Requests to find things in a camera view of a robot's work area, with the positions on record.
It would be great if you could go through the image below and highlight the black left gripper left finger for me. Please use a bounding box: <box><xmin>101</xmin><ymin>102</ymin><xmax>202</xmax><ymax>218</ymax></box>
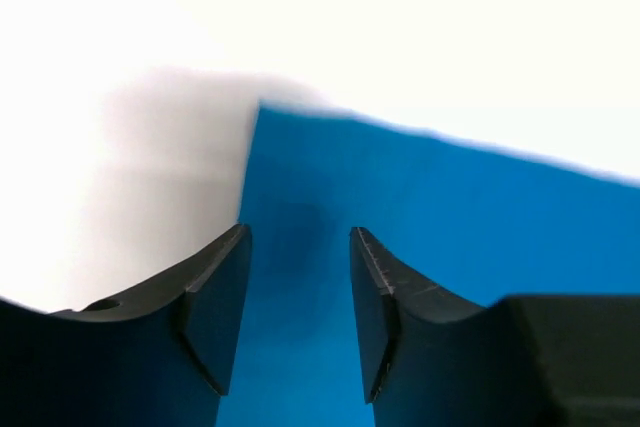
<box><xmin>49</xmin><ymin>223</ymin><xmax>253</xmax><ymax>397</ymax></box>

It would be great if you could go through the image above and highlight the blue t-shirt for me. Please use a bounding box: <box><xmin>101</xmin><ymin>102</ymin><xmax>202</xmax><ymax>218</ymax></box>
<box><xmin>218</xmin><ymin>103</ymin><xmax>639</xmax><ymax>426</ymax></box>

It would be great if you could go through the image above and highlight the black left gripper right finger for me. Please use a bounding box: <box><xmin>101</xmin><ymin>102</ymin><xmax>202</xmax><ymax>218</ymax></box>
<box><xmin>350</xmin><ymin>227</ymin><xmax>483</xmax><ymax>404</ymax></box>

